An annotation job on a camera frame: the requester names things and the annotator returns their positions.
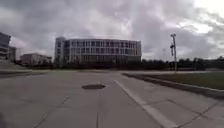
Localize grey multi-storey building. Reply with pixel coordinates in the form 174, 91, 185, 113
0, 31, 18, 64

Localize large curved glass-fronted building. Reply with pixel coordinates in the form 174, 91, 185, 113
53, 36, 143, 69

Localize grey concrete slab pavement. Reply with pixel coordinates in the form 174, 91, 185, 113
0, 69, 224, 128

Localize pole with lamps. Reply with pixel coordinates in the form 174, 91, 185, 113
169, 33, 178, 73

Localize dark manhole cover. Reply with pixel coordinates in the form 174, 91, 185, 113
81, 83, 107, 91

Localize row of dark trees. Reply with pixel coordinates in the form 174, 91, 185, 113
141, 55, 224, 71

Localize green lawn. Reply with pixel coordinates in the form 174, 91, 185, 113
141, 71, 224, 91

